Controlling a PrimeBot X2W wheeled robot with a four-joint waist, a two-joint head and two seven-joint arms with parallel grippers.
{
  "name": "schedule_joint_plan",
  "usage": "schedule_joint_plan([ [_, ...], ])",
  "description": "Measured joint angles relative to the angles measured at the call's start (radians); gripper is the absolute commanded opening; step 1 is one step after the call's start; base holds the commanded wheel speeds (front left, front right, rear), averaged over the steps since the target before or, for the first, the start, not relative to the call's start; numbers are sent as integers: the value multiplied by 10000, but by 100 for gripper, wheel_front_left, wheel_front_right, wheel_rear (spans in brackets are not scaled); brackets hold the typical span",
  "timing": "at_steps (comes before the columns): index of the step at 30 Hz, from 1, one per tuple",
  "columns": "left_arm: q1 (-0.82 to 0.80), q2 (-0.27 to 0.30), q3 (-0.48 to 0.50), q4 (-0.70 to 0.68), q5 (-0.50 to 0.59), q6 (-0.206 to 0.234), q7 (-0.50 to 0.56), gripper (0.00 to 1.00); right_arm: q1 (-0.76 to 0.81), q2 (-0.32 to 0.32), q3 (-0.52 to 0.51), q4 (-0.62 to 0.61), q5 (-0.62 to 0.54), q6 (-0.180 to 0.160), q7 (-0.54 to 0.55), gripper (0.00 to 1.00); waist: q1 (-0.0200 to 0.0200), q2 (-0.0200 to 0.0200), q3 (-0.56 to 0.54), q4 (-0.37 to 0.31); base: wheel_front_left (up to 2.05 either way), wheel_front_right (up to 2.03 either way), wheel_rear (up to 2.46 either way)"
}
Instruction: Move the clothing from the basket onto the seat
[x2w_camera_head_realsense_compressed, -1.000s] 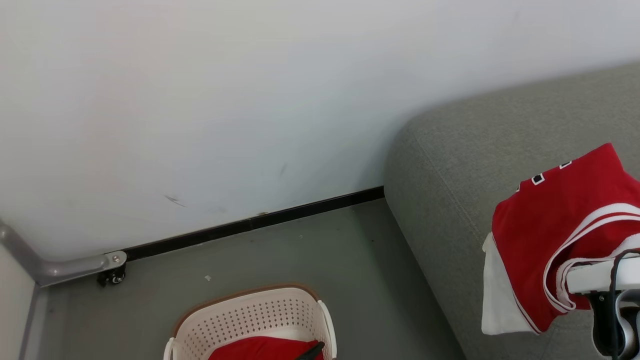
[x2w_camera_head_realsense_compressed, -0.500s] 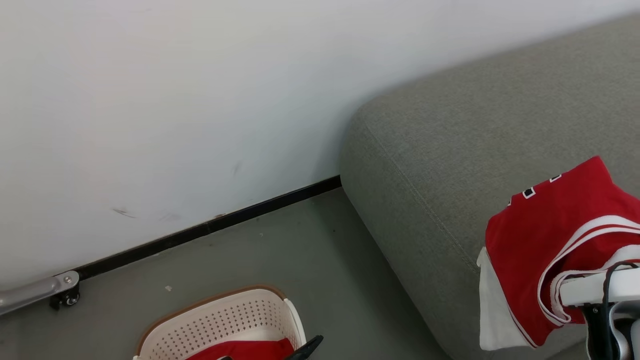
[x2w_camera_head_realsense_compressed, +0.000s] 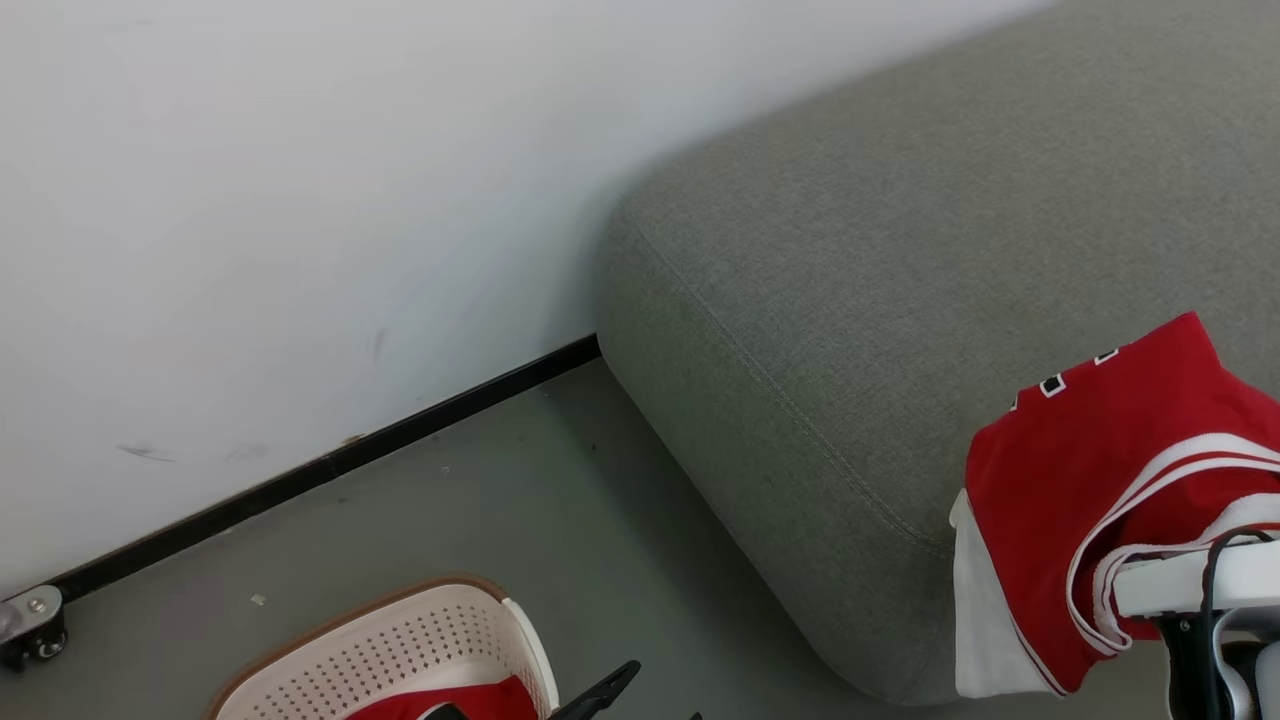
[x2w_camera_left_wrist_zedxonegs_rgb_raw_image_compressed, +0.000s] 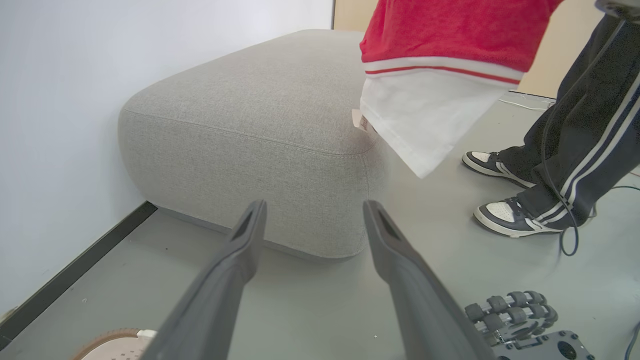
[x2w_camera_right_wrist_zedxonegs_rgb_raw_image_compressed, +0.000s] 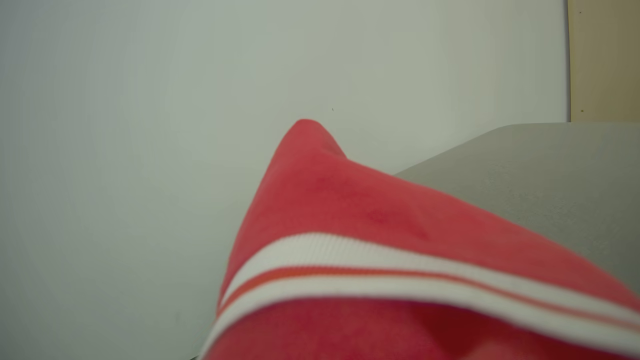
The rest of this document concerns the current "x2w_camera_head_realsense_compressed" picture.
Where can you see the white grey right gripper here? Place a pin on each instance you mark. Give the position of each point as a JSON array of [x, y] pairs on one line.
[[1160, 585]]

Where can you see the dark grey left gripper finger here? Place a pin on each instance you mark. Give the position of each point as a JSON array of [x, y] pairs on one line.
[[598, 695], [447, 713]]

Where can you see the black caster wheel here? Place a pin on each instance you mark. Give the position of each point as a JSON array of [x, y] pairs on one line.
[[45, 648]]

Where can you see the grey fabric sofa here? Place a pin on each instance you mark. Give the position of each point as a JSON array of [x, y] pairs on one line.
[[850, 300]]

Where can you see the black baseboard strip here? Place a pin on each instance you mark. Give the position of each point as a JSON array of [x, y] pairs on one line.
[[330, 465]]

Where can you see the plain red garment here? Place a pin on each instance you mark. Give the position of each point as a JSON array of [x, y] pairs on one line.
[[490, 700]]

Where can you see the grey metal partition frame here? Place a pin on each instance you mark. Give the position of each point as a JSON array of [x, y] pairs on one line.
[[30, 608]]

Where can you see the red white striped jersey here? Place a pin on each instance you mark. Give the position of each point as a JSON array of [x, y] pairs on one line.
[[1050, 480]]

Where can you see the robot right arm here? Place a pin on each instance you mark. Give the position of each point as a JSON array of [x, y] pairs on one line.
[[1270, 690]]

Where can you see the cream perforated plastic laundry basket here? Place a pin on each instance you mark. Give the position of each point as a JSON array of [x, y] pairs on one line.
[[400, 640]]

